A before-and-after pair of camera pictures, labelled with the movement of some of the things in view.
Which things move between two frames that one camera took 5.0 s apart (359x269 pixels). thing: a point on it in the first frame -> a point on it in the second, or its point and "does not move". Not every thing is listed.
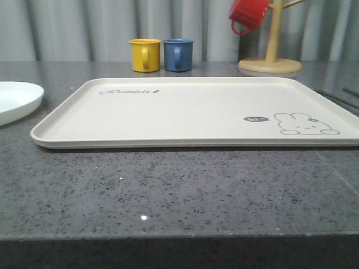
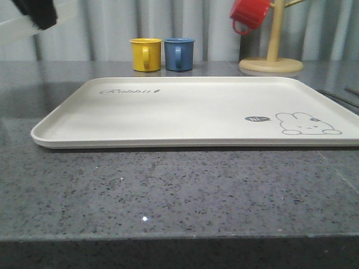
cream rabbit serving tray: [198, 112] does not move
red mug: [245, 15] does not move
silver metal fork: [336, 98] does not move
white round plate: [18, 100] -> [16, 27]
